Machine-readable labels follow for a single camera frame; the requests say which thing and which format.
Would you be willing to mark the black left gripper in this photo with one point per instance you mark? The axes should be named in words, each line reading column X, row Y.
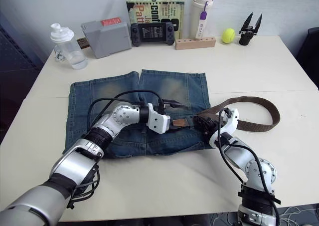
column 166, row 105

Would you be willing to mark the dark chair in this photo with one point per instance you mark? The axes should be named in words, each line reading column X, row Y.
column 309, row 51

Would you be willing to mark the dark handheld game console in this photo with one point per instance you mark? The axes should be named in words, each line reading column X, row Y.
column 152, row 33

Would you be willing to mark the small brown object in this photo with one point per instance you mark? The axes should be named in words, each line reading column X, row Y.
column 83, row 43

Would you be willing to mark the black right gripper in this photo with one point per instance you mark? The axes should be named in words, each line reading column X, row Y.
column 208, row 127

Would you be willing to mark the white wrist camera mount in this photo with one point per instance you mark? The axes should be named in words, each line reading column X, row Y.
column 230, row 126
column 157, row 121

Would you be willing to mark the clear plastic shaker bottle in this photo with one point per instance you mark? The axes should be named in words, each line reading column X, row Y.
column 68, row 49

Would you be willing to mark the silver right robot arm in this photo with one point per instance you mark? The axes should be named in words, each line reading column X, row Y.
column 251, row 171

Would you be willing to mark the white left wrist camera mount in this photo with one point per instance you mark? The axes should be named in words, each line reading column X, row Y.
column 157, row 121

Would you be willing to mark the spiral-bound book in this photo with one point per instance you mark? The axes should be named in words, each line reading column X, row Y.
column 159, row 11

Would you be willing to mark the yellow tennis ball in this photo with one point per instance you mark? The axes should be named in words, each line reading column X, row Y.
column 228, row 35

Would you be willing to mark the grey box with red label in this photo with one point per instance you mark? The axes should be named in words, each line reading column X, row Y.
column 107, row 37

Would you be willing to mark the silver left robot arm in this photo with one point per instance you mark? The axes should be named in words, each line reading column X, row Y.
column 72, row 161

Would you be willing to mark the white tumbler with purple lid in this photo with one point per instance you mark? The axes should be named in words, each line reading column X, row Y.
column 202, row 14

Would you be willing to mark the blue denim shorts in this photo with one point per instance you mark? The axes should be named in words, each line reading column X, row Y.
column 104, row 91

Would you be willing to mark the spare black gripper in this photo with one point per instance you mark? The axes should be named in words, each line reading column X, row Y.
column 249, row 31

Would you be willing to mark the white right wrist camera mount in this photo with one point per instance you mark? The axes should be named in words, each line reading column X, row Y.
column 230, row 126

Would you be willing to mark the brown braided belt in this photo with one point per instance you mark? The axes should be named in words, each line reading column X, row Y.
column 264, row 103

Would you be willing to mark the wooden block with holes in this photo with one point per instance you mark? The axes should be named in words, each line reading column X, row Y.
column 195, row 43

